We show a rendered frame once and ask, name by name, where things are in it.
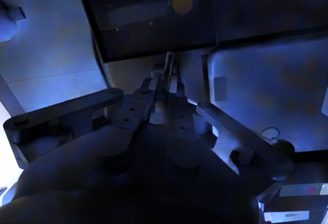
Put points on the dark box with white label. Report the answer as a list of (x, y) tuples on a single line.
[(289, 215)]

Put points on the white box with pink dot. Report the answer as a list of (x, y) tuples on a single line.
[(299, 190)]

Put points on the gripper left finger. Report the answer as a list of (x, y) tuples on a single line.
[(64, 108)]

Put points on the small grey block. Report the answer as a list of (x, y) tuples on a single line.
[(16, 13)]

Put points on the white machine body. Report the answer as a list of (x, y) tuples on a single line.
[(48, 54)]

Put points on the pale blue-white tray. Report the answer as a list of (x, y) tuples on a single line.
[(271, 85)]

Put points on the grey slim lever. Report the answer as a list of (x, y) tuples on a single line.
[(169, 62)]

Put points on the green round filter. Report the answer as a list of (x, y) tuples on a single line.
[(283, 147)]

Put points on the cream round knob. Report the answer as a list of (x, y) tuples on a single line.
[(160, 104)]

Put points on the grey oblong plate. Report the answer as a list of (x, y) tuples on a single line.
[(138, 12)]

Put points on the dark box panel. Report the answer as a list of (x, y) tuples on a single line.
[(153, 39)]

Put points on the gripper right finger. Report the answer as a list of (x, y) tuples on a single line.
[(238, 134)]

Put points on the yellow round disc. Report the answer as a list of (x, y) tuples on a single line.
[(182, 3)]

